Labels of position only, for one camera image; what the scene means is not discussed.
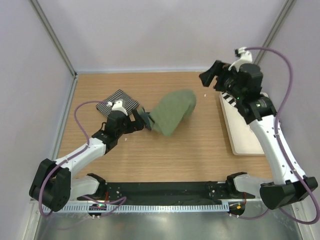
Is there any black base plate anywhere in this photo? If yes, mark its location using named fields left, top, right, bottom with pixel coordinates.
left=89, top=181, right=255, bottom=201

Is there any right aluminium corner post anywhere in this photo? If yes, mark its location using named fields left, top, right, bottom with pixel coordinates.
left=251, top=0, right=297, bottom=65

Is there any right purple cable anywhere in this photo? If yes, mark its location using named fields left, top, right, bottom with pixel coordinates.
left=236, top=46, right=318, bottom=224

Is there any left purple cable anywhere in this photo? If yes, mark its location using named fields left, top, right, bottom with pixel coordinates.
left=37, top=100, right=127, bottom=230

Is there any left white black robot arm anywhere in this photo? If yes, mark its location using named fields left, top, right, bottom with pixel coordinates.
left=29, top=109, right=146, bottom=212

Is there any green tank top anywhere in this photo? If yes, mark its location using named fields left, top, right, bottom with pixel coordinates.
left=138, top=89, right=197, bottom=137

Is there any aluminium corner post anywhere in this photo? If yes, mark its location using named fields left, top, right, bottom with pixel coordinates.
left=29, top=0, right=78, bottom=78
left=251, top=0, right=297, bottom=65

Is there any white plastic tray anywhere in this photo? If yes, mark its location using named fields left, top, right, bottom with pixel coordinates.
left=219, top=93, right=265, bottom=156

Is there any wide-striped black white tank top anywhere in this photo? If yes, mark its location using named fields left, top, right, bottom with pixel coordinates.
left=221, top=92, right=237, bottom=107

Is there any purple cable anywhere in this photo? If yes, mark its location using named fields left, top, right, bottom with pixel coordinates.
left=37, top=100, right=127, bottom=230
left=236, top=46, right=318, bottom=224

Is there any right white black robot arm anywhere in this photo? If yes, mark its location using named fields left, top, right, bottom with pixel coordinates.
left=199, top=60, right=318, bottom=210

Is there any slotted cable duct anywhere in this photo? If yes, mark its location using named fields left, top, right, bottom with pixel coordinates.
left=41, top=203, right=230, bottom=213

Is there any thin-striped black white tank top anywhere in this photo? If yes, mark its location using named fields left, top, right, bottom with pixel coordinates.
left=96, top=89, right=140, bottom=118

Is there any left aluminium corner post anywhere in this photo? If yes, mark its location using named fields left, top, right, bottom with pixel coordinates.
left=29, top=0, right=78, bottom=78

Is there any aluminium frame rail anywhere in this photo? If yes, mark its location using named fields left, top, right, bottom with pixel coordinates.
left=30, top=192, right=308, bottom=206

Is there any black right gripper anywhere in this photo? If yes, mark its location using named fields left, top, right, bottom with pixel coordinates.
left=199, top=60, right=245, bottom=101

